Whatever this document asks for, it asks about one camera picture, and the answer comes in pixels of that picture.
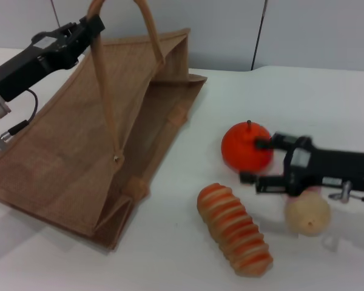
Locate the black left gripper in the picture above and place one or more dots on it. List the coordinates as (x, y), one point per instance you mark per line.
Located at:
(33, 65)

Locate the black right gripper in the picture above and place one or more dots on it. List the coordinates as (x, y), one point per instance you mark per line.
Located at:
(327, 169)

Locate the round beige egg yolk pastry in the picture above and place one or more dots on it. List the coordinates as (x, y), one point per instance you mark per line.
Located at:
(309, 216)

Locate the orange striped long bread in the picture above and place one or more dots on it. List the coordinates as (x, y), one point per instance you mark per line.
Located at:
(233, 227)

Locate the brown woven tote bag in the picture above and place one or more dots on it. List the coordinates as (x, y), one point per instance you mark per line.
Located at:
(79, 145)

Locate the round pink pastry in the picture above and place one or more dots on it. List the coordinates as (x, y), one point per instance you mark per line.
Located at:
(314, 190)

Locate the round orange toy fruit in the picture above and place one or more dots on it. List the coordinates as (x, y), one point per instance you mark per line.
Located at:
(242, 148)

